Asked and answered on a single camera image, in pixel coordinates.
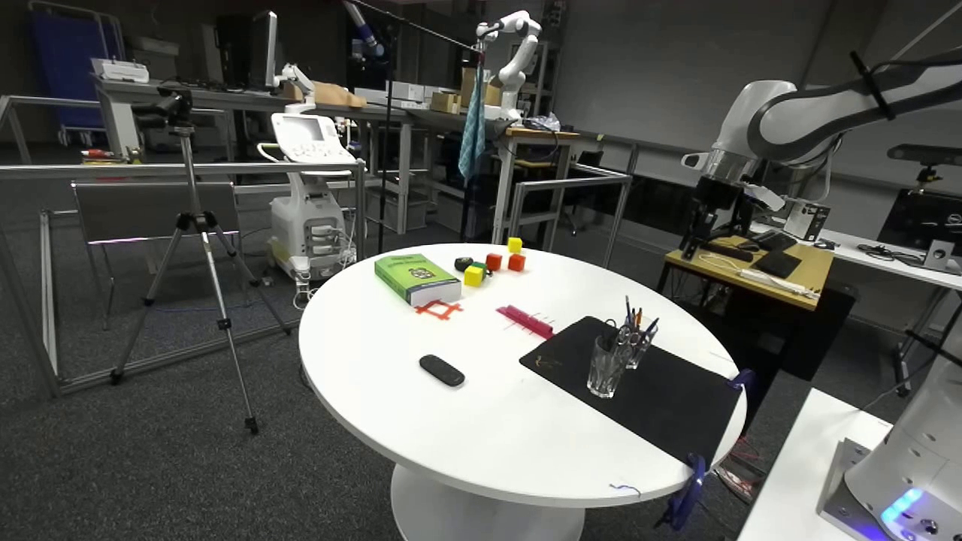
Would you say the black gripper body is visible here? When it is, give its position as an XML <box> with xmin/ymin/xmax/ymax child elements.
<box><xmin>693</xmin><ymin>176</ymin><xmax>757</xmax><ymax>239</ymax></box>

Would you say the clear glass cup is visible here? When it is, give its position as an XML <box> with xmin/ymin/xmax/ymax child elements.
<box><xmin>617</xmin><ymin>325</ymin><xmax>658</xmax><ymax>374</ymax></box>
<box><xmin>586</xmin><ymin>332</ymin><xmax>628</xmax><ymax>402</ymax></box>

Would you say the wooden desk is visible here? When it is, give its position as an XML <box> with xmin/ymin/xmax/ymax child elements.
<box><xmin>658</xmin><ymin>230</ymin><xmax>839</xmax><ymax>311</ymax></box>

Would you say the black pad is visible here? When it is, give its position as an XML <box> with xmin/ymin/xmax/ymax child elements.
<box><xmin>751</xmin><ymin>248</ymin><xmax>807</xmax><ymax>281</ymax></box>

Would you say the grey metal railing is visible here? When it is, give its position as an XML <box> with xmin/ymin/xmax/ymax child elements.
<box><xmin>0</xmin><ymin>157</ymin><xmax>372</xmax><ymax>399</ymax></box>
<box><xmin>509</xmin><ymin>162</ymin><xmax>637</xmax><ymax>266</ymax></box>

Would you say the blue clamp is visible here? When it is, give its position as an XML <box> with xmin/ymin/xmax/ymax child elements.
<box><xmin>662</xmin><ymin>453</ymin><xmax>714</xmax><ymax>534</ymax></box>
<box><xmin>729</xmin><ymin>366</ymin><xmax>757</xmax><ymax>402</ymax></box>

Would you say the black mat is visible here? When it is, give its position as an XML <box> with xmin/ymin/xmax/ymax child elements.
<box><xmin>517</xmin><ymin>311</ymin><xmax>751</xmax><ymax>469</ymax></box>

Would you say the red ruler strip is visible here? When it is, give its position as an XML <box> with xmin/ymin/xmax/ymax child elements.
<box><xmin>492</xmin><ymin>302</ymin><xmax>557</xmax><ymax>341</ymax></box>

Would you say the dark flat monitor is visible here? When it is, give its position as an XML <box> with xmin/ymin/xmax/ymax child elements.
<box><xmin>874</xmin><ymin>187</ymin><xmax>962</xmax><ymax>256</ymax></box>

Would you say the grey workbench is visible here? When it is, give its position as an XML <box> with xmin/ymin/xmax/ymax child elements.
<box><xmin>339</xmin><ymin>98</ymin><xmax>586</xmax><ymax>248</ymax></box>

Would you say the white robot mounting platform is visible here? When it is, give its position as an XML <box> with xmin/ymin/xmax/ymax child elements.
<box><xmin>738</xmin><ymin>383</ymin><xmax>897</xmax><ymax>541</ymax></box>

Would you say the blue hanging towel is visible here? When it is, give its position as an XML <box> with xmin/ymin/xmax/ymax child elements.
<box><xmin>456</xmin><ymin>92</ymin><xmax>491</xmax><ymax>188</ymax></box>

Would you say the cardboard box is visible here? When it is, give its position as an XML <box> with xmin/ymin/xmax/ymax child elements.
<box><xmin>431</xmin><ymin>86</ymin><xmax>467</xmax><ymax>118</ymax></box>
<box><xmin>311</xmin><ymin>81</ymin><xmax>370</xmax><ymax>111</ymax></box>
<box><xmin>456</xmin><ymin>65</ymin><xmax>504</xmax><ymax>109</ymax></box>

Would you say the green book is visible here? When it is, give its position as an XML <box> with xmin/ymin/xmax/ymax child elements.
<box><xmin>372</xmin><ymin>248</ymin><xmax>467</xmax><ymax>308</ymax></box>

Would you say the black remote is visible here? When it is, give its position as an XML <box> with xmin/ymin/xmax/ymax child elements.
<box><xmin>414</xmin><ymin>352</ymin><xmax>470</xmax><ymax>391</ymax></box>

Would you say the black boom stand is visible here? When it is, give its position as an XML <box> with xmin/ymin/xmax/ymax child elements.
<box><xmin>344</xmin><ymin>0</ymin><xmax>487</xmax><ymax>256</ymax></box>

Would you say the white wheeled machine cart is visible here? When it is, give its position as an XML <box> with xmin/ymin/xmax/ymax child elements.
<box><xmin>254</xmin><ymin>109</ymin><xmax>363</xmax><ymax>285</ymax></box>

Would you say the clear plastic bottle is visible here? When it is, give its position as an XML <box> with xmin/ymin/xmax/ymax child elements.
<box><xmin>288</xmin><ymin>251</ymin><xmax>317</xmax><ymax>311</ymax></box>

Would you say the grey lab table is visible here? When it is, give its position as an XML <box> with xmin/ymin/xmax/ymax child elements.
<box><xmin>91</xmin><ymin>79</ymin><xmax>296</xmax><ymax>165</ymax></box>

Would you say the white box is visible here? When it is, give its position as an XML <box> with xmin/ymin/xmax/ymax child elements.
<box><xmin>88</xmin><ymin>55</ymin><xmax>152</xmax><ymax>86</ymax></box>

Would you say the blue board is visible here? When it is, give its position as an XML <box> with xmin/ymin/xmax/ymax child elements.
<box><xmin>26</xmin><ymin>3</ymin><xmax>125</xmax><ymax>131</ymax></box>

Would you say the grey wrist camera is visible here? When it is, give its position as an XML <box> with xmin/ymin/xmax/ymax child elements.
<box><xmin>746</xmin><ymin>176</ymin><xmax>808</xmax><ymax>222</ymax></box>

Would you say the black bar camera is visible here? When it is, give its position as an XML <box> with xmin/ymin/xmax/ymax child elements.
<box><xmin>884</xmin><ymin>141</ymin><xmax>962</xmax><ymax>191</ymax></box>

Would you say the grey base plate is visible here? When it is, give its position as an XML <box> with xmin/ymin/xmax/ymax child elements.
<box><xmin>815</xmin><ymin>436</ymin><xmax>884</xmax><ymax>541</ymax></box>

